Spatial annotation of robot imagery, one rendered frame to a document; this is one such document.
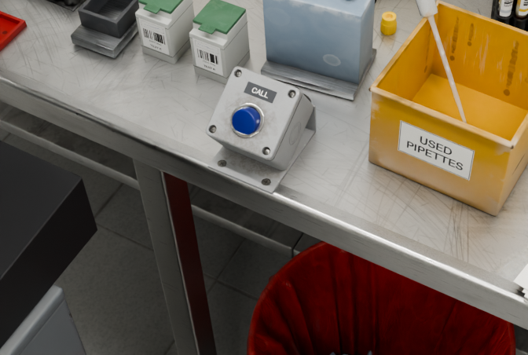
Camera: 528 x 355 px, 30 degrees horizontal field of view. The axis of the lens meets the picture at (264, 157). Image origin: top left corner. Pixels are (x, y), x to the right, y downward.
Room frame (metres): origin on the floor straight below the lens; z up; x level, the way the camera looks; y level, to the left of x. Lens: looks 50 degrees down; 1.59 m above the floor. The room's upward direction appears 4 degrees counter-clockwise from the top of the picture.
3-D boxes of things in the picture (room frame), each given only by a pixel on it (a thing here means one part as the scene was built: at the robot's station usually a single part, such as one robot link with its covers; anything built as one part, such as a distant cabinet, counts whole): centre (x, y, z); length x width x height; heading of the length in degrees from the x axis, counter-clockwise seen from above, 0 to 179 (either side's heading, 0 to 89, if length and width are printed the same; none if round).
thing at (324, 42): (0.72, -0.06, 0.92); 0.10 x 0.07 x 0.10; 63
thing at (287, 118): (0.63, -0.01, 0.92); 0.13 x 0.07 x 0.08; 147
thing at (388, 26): (0.77, -0.14, 0.89); 0.02 x 0.02 x 0.02
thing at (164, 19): (0.77, 0.09, 0.91); 0.05 x 0.04 x 0.07; 147
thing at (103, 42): (0.80, 0.15, 0.89); 0.09 x 0.05 x 0.04; 149
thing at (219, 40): (0.73, 0.04, 0.91); 0.05 x 0.04 x 0.07; 147
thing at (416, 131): (0.60, -0.19, 0.93); 0.13 x 0.13 x 0.10; 54
